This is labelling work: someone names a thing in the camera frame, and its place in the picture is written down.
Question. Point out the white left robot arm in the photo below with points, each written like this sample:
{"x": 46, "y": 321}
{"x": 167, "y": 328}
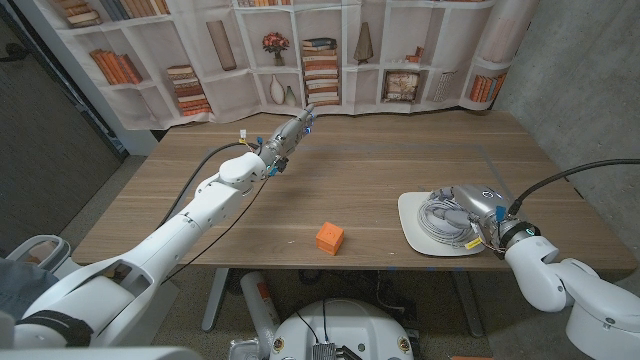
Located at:
{"x": 210, "y": 207}

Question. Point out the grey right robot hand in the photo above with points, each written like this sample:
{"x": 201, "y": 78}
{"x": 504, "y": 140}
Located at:
{"x": 482, "y": 202}

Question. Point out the white roll with orange label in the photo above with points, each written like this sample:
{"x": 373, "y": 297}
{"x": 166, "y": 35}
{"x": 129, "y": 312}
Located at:
{"x": 260, "y": 305}

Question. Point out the orange cube block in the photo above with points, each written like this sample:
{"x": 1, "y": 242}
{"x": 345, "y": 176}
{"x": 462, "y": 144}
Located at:
{"x": 330, "y": 239}

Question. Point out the printed bookshelf backdrop cloth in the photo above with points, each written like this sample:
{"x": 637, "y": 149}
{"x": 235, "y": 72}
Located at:
{"x": 225, "y": 100}

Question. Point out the grey table leg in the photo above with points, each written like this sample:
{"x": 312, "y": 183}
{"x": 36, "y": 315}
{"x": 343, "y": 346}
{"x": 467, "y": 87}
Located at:
{"x": 216, "y": 300}
{"x": 469, "y": 305}

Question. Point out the aluminium foil tray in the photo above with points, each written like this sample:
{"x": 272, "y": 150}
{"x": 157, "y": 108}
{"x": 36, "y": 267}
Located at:
{"x": 244, "y": 349}

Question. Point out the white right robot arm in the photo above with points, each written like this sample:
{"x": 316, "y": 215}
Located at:
{"x": 540, "y": 275}

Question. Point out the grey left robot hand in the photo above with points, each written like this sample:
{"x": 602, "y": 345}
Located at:
{"x": 289, "y": 135}

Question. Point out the white paper plate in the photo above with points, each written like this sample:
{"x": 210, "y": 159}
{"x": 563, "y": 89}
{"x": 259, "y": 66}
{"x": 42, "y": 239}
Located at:
{"x": 410, "y": 220}

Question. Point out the white robot torso base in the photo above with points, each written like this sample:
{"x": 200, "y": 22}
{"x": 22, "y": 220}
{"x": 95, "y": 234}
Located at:
{"x": 345, "y": 325}

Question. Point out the person leg in jeans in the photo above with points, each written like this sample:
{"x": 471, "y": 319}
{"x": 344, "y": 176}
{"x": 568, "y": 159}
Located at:
{"x": 17, "y": 287}

